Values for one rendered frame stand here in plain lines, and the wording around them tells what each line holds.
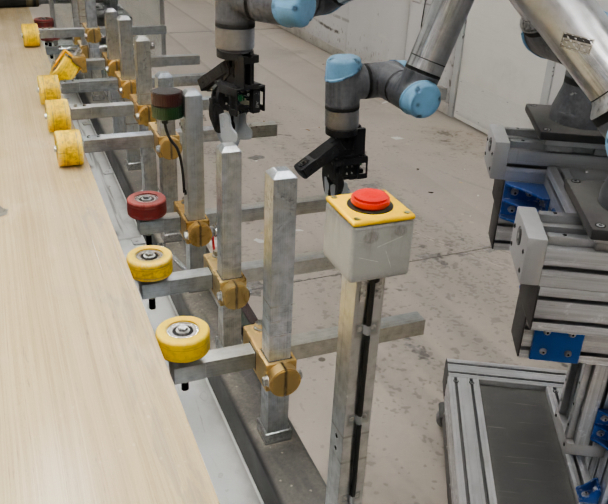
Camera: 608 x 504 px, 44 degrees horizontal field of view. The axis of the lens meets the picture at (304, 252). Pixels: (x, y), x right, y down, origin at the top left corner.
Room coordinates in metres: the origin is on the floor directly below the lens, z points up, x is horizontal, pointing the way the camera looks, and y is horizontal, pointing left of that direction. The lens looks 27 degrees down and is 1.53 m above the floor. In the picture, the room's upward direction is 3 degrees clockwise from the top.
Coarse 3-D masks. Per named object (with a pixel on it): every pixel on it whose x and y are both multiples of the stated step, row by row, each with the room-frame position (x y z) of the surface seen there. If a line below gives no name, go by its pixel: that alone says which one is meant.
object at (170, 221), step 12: (252, 204) 1.50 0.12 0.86; (300, 204) 1.52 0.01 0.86; (312, 204) 1.53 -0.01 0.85; (324, 204) 1.55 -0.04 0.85; (168, 216) 1.42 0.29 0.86; (252, 216) 1.48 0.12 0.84; (144, 228) 1.38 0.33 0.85; (156, 228) 1.39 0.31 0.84; (168, 228) 1.41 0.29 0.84; (180, 228) 1.42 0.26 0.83
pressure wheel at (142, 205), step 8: (136, 192) 1.43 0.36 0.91; (144, 192) 1.43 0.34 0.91; (152, 192) 1.43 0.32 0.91; (128, 200) 1.39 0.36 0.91; (136, 200) 1.39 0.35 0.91; (144, 200) 1.39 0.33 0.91; (152, 200) 1.40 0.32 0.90; (160, 200) 1.39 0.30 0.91; (128, 208) 1.38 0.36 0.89; (136, 208) 1.37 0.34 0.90; (144, 208) 1.36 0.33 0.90; (152, 208) 1.37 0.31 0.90; (160, 208) 1.38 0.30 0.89; (136, 216) 1.37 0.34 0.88; (144, 216) 1.36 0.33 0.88; (152, 216) 1.37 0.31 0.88; (160, 216) 1.38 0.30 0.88
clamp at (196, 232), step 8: (176, 208) 1.45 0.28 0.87; (184, 216) 1.40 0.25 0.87; (184, 224) 1.38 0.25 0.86; (192, 224) 1.37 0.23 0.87; (200, 224) 1.37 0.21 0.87; (208, 224) 1.39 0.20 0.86; (184, 232) 1.36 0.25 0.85; (192, 232) 1.36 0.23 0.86; (200, 232) 1.37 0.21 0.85; (208, 232) 1.37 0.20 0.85; (192, 240) 1.35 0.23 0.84; (200, 240) 1.37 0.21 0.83; (208, 240) 1.37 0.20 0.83
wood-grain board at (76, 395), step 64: (0, 64) 2.45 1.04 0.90; (0, 128) 1.81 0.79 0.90; (0, 192) 1.41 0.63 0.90; (64, 192) 1.43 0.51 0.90; (0, 256) 1.14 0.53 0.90; (64, 256) 1.15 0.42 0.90; (0, 320) 0.94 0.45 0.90; (64, 320) 0.95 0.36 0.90; (128, 320) 0.95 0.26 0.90; (0, 384) 0.79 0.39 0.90; (64, 384) 0.79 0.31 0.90; (128, 384) 0.80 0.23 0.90; (0, 448) 0.67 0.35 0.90; (64, 448) 0.67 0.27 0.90; (128, 448) 0.68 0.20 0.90; (192, 448) 0.68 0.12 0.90
